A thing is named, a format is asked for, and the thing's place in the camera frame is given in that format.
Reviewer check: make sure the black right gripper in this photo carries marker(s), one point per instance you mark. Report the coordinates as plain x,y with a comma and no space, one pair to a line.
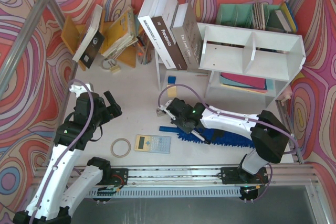
176,120

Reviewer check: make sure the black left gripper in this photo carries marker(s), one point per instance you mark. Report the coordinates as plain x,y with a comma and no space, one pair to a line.
109,109

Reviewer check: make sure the blue microfiber duster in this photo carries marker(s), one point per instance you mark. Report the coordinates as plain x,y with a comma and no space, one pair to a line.
218,137

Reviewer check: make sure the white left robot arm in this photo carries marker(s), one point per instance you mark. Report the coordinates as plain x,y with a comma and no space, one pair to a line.
53,202

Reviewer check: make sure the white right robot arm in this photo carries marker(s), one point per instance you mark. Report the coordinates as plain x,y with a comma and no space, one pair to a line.
263,133

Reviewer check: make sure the white bookshelf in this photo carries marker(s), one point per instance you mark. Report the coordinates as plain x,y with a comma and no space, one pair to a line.
269,55

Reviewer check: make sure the grey and black stapler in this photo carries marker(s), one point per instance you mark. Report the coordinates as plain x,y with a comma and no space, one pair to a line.
160,112

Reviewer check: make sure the yellow and blue calculator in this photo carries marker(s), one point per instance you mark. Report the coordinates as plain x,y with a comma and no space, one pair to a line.
153,144

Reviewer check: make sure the small brass padlock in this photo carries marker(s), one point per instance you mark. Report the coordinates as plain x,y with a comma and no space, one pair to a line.
110,65

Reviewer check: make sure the blue eraser block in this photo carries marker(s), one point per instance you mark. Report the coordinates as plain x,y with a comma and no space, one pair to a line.
171,80

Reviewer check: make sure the small white side shelf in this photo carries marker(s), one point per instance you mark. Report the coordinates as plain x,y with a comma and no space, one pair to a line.
162,73

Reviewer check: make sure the clear pencil cup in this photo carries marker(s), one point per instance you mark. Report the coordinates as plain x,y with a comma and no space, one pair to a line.
144,49

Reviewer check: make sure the black and white leaning book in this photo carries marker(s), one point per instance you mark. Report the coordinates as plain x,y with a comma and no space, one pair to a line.
90,39

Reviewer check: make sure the yellow worn books stack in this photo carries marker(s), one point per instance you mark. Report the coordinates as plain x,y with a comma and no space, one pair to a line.
119,35

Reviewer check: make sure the yellow wooden book rack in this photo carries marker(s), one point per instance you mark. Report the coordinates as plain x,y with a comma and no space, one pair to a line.
70,34

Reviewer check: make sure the grey Lonely Ones book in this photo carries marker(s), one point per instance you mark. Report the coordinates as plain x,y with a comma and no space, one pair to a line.
187,35

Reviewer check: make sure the coloured paper sheets stack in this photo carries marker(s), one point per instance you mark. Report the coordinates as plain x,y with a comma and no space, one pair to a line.
246,83

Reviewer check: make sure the pink pig figurine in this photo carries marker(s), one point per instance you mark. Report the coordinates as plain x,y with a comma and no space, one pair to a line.
285,95

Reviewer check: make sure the brown Fredonia book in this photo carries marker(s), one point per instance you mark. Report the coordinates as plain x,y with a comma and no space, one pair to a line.
163,20

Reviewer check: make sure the mint green file organizer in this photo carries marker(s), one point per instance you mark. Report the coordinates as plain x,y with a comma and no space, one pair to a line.
243,15

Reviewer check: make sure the blue yellow book in organizer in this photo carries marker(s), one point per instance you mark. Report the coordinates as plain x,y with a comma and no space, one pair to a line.
285,12

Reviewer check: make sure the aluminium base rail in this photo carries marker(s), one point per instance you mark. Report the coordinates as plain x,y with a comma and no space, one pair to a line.
187,181

